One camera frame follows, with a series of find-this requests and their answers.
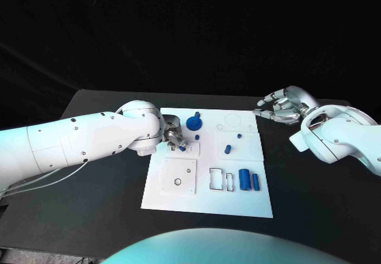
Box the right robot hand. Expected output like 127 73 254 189
251 85 322 125

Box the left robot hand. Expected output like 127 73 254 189
161 114 189 152

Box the white task board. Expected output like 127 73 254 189
140 107 274 219

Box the blue gear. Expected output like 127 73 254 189
186 116 203 131

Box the thick blue cylinder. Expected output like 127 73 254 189
238 168 252 191

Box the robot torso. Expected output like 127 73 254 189
99 228 353 264

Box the white cable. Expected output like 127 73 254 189
0 161 89 196
0 168 62 194

